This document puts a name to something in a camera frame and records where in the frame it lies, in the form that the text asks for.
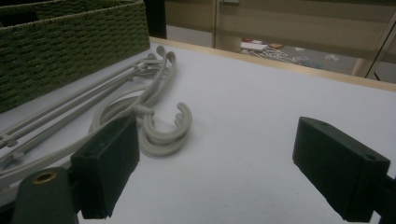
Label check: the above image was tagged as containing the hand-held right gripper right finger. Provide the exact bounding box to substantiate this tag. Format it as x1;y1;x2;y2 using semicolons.
292;116;390;222

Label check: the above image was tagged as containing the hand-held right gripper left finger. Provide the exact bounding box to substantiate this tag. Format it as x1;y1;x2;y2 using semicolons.
70;115;140;219

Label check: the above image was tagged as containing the grey plastic clothes hanger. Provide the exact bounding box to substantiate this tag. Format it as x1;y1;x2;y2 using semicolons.
0;45;193;188
0;52;185;162
0;46;190;200

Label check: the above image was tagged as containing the green woven basket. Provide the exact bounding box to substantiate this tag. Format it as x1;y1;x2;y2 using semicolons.
0;0;151;115

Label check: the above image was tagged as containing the wooden leg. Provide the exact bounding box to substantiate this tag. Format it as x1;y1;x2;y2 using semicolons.
351;58;369;77

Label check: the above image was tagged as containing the black metal stand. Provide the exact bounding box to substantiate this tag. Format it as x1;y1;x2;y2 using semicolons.
364;11;396;81

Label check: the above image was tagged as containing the white flat box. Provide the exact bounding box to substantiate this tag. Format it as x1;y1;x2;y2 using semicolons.
240;41;269;52

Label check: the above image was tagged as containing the white cable tangle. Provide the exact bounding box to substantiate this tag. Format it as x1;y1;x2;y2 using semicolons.
242;48;297;65

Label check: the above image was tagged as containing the dark post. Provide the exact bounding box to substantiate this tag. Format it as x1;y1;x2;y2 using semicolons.
144;0;168;40

